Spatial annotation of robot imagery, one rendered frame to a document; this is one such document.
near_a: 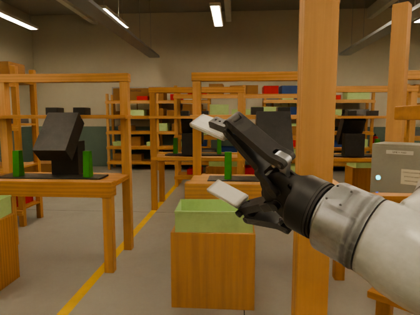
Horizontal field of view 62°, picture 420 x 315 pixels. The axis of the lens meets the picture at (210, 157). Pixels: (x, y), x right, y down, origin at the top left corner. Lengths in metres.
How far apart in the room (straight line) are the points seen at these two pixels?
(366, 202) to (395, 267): 0.07
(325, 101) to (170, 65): 10.04
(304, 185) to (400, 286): 0.14
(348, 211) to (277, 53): 10.51
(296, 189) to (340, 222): 0.07
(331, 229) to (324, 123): 0.62
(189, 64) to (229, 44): 1.30
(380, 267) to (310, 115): 0.65
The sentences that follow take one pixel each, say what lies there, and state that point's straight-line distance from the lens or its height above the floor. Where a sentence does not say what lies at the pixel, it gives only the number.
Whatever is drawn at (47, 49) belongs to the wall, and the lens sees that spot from 12.27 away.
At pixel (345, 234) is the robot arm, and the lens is 0.41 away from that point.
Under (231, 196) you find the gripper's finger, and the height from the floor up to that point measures 1.38.
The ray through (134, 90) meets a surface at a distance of 11.09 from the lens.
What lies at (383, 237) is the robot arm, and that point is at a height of 1.39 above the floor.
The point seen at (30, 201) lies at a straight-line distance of 5.90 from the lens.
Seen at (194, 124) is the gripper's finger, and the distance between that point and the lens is 0.51.
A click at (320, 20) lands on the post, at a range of 1.03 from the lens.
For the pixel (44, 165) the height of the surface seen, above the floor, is 0.40.
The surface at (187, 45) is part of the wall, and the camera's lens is 10.96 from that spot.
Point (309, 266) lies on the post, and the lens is 1.08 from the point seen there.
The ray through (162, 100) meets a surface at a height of 2.01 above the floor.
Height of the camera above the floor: 1.51
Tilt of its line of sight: 6 degrees down
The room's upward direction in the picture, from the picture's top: straight up
